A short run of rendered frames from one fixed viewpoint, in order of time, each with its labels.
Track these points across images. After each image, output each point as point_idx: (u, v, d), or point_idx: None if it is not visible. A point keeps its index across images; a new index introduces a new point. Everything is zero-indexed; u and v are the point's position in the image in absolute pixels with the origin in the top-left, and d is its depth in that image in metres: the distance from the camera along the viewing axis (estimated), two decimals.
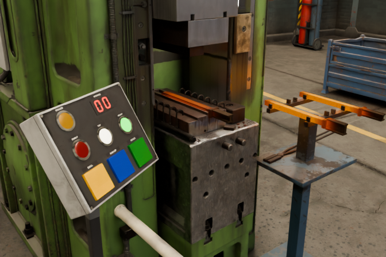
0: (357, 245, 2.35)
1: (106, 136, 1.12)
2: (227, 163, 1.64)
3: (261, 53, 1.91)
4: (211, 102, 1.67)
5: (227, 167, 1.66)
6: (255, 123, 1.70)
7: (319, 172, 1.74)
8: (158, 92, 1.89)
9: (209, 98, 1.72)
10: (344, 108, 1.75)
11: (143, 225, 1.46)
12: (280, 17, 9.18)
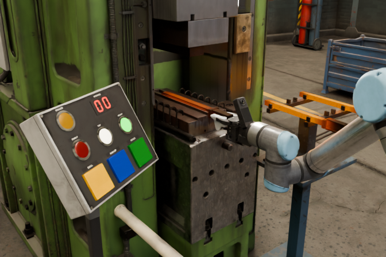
0: (357, 245, 2.35)
1: (106, 136, 1.12)
2: (227, 163, 1.64)
3: (261, 53, 1.91)
4: (211, 102, 1.67)
5: (227, 167, 1.66)
6: None
7: None
8: (158, 92, 1.89)
9: (209, 98, 1.72)
10: (344, 108, 1.75)
11: (143, 225, 1.46)
12: (280, 17, 9.18)
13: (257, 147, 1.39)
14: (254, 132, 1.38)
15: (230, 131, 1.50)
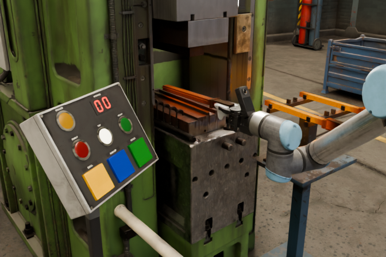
0: (357, 245, 2.35)
1: (106, 136, 1.12)
2: (227, 163, 1.64)
3: (261, 53, 1.91)
4: None
5: (227, 167, 1.66)
6: None
7: (319, 172, 1.74)
8: (158, 92, 1.89)
9: None
10: (344, 108, 1.75)
11: (143, 225, 1.46)
12: (280, 17, 9.18)
13: (259, 137, 1.38)
14: (256, 121, 1.36)
15: (231, 121, 1.48)
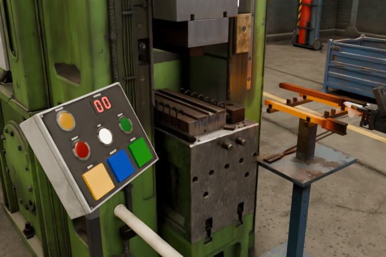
0: (357, 245, 2.35)
1: (106, 136, 1.12)
2: (227, 163, 1.64)
3: (261, 53, 1.91)
4: (211, 102, 1.67)
5: (227, 167, 1.66)
6: (255, 123, 1.70)
7: (319, 172, 1.74)
8: (158, 92, 1.89)
9: (209, 98, 1.72)
10: (344, 108, 1.75)
11: (143, 225, 1.46)
12: (280, 17, 9.18)
13: None
14: None
15: (366, 119, 1.54)
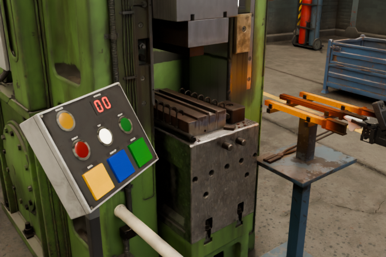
0: (357, 245, 2.35)
1: (106, 136, 1.12)
2: (227, 163, 1.64)
3: (261, 53, 1.91)
4: (211, 102, 1.67)
5: (227, 167, 1.66)
6: (255, 123, 1.70)
7: (319, 172, 1.74)
8: (158, 92, 1.89)
9: (209, 98, 1.72)
10: (344, 108, 1.75)
11: (143, 225, 1.46)
12: (280, 17, 9.18)
13: None
14: None
15: (366, 133, 1.56)
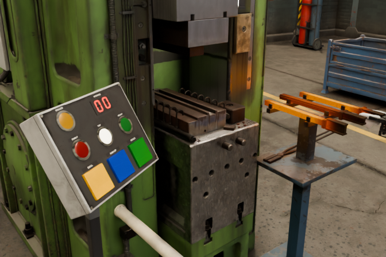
0: (357, 245, 2.35)
1: (106, 136, 1.12)
2: (227, 163, 1.64)
3: (261, 53, 1.91)
4: (211, 102, 1.67)
5: (227, 167, 1.66)
6: (255, 123, 1.70)
7: (319, 172, 1.74)
8: (158, 92, 1.89)
9: (209, 98, 1.72)
10: (344, 108, 1.75)
11: (143, 225, 1.46)
12: (280, 17, 9.18)
13: None
14: None
15: (384, 128, 1.62)
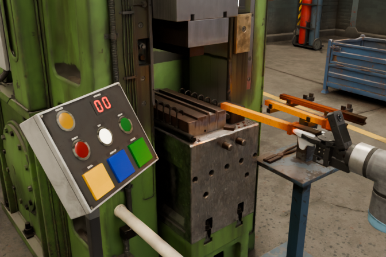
0: (357, 245, 2.35)
1: (106, 136, 1.12)
2: (227, 163, 1.64)
3: (261, 53, 1.91)
4: (211, 102, 1.67)
5: (227, 167, 1.66)
6: (255, 123, 1.70)
7: (319, 172, 1.74)
8: (158, 92, 1.89)
9: (209, 98, 1.72)
10: (344, 108, 1.75)
11: (143, 225, 1.46)
12: (280, 17, 9.18)
13: (362, 175, 1.10)
14: (359, 156, 1.08)
15: (319, 152, 1.20)
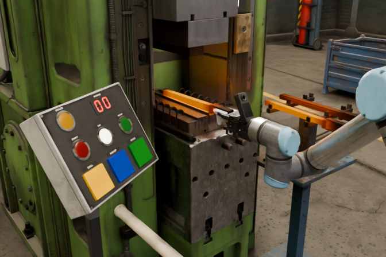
0: (357, 245, 2.35)
1: (106, 136, 1.12)
2: (227, 163, 1.64)
3: (261, 53, 1.91)
4: (211, 102, 1.67)
5: (227, 167, 1.66)
6: None
7: None
8: (158, 92, 1.89)
9: (209, 98, 1.72)
10: (344, 108, 1.75)
11: (143, 225, 1.46)
12: (280, 17, 9.18)
13: (258, 143, 1.39)
14: (254, 127, 1.37)
15: (231, 126, 1.49)
